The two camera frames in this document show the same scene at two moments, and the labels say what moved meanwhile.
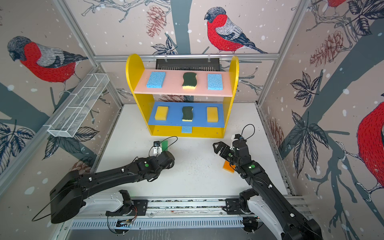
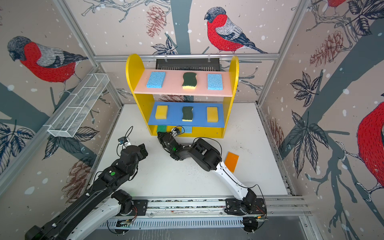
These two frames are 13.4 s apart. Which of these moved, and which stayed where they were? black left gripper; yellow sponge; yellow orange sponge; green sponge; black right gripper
Moved: green sponge; black right gripper; black left gripper
Stayed: yellow sponge; yellow orange sponge
